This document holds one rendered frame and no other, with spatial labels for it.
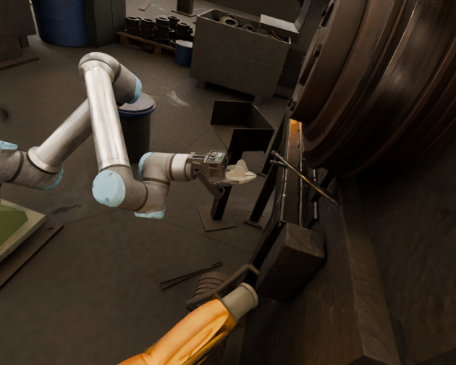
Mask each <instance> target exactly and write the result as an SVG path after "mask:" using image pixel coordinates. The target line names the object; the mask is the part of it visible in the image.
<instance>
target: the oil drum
mask: <svg viewBox="0 0 456 365"><path fill-rule="evenodd" d="M31 2H32V5H33V11H34V15H35V21H36V24H37V28H38V33H39V36H40V38H41V39H42V40H44V41H45V42H47V43H51V44H54V45H57V46H66V47H83V46H88V45H89V42H88V30H87V24H86V17H85V5H84V0H31Z"/></svg>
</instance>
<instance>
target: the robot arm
mask: <svg viewBox="0 0 456 365"><path fill-rule="evenodd" d="M78 72H79V76H80V79H81V80H82V82H83V83H84V84H85V87H86V93H87V97H88V98H87V99H86V100H85V101H84V102H83V103H82V104H81V105H80V106H79V107H78V108H77V109H76V110H75V111H74V112H73V113H72V114H71V115H70V116H69V117H68V118H67V119H66V120H65V121H64V122H63V123H62V124H61V125H60V126H59V127H58V128H57V129H56V130H55V131H54V132H53V133H52V134H51V135H50V136H49V137H48V139H47V140H46V141H45V142H44V143H43V144H42V145H41V146H40V147H32V148H31V149H30V150H29V151H28V152H27V153H25V152H23V151H19V150H17V149H18V145H15V144H12V143H7V142H4V141H1V140H0V187H1V185H2V183H3V182H5V183H11V184H15V185H21V186H24V187H28V188H34V189H36V190H51V189H53V188H54V187H56V186H57V185H58V184H59V182H60V180H61V178H62V176H61V175H62V174H63V165H62V162H63V161H64V160H66V159H67V158H68V157H69V156H70V155H71V154H72V153H73V152H74V151H75V150H76V149H77V148H78V147H79V146H80V145H81V144H82V143H83V142H84V141H85V140H87V139H88V138H89V137H90V136H91V135H92V134H93V138H94V143H95V148H96V156H97V162H98V170H99V172H98V175H97V176H96V178H95V180H94V181H93V188H92V190H93V196H94V198H95V199H96V200H97V202H99V203H101V204H105V205H106V206H110V207H117V208H121V209H127V210H130V211H134V212H135V216H137V217H147V218H156V219H160V218H162V217H163V216H164V212H165V210H166V202H167V198H168V193H169V186H170V182H171V181H180V182H190V181H191V180H194V179H196V177H198V178H199V179H200V181H201V182H202V183H203V184H204V185H205V186H206V187H207V189H208V190H209V191H210V192H211V194H212V195H213V196H214V198H215V199H220V198H221V197H222V196H223V194H224V191H225V189H224V187H223V186H232V185H239V184H242V183H246V182H248V181H251V180H254V179H256V175H255V174H253V173H252V172H249V171H248V169H247V167H246V164H245V162H244V161H243V160H238V162H237V164H236V165H229V166H227V163H228V156H227V152H226V151H208V152H209V153H208V152H205V153H207V154H205V156H199V155H196V154H195V152H191V154H166V153H159V152H153V153H146V154H144V155H143V156H142V158H141V159H140V162H139V165H138V166H139V169H138V171H139V174H140V176H141V177H142V178H143V180H142V182H140V181H137V180H135V179H134V177H133V173H132V169H131V167H130V163H129V159H128V155H127V149H126V145H125V142H124V136H123V132H122V126H121V123H120V119H119V114H118V108H119V107H121V106H123V105H124V104H125V103H127V104H134V103H135V102H136V101H137V100H138V98H139V97H140V94H141V91H142V84H141V81H140V80H139V79H138V78H137V77H136V76H135V75H134V74H133V73H131V72H130V71H129V70H128V69H126V68H125V67H124V66H123V65H121V64H120V63H119V62H118V61H117V60H116V59H115V58H113V57H112V56H109V55H108V54H105V53H101V52H92V53H89V54H86V55H85V56H84V57H83V58H82V59H81V60H80V63H79V65H78ZM220 152H221V153H220ZM209 155H210V156H209ZM0 203H1V202H0Z"/></svg>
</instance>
